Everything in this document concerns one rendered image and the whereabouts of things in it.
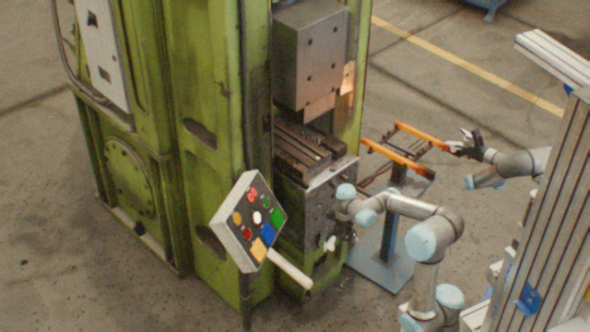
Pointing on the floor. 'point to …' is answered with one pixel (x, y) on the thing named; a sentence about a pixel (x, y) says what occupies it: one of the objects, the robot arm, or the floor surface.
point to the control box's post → (245, 300)
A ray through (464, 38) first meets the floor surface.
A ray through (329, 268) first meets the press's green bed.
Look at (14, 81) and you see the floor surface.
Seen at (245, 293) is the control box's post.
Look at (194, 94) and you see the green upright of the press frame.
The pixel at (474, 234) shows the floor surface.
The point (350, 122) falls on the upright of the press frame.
